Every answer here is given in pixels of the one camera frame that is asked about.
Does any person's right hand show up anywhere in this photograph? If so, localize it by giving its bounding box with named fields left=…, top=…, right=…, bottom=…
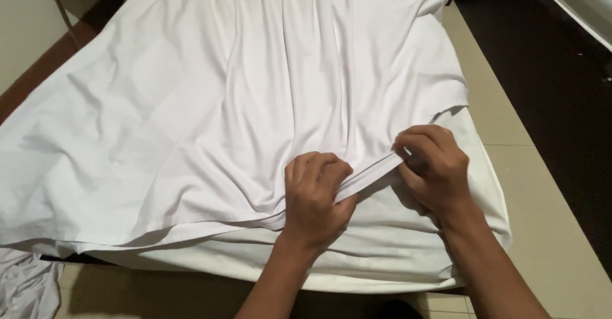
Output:
left=391, top=124, right=475, bottom=219

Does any person's left hand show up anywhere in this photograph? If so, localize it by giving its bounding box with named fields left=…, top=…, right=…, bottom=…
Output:
left=283, top=152, right=359, bottom=251

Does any white cotton garment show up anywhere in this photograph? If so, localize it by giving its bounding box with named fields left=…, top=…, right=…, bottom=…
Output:
left=0, top=0, right=469, bottom=257

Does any white bed sheet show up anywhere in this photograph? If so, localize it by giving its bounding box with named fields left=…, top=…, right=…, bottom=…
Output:
left=40, top=106, right=513, bottom=294

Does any white furniture edge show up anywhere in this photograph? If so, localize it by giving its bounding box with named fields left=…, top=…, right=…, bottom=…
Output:
left=528, top=0, right=612, bottom=52

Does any crumpled white cloth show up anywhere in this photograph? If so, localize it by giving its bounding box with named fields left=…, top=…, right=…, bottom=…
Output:
left=0, top=247, right=65, bottom=319

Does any metal chair frame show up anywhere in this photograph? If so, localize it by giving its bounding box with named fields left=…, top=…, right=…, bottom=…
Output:
left=42, top=0, right=130, bottom=47

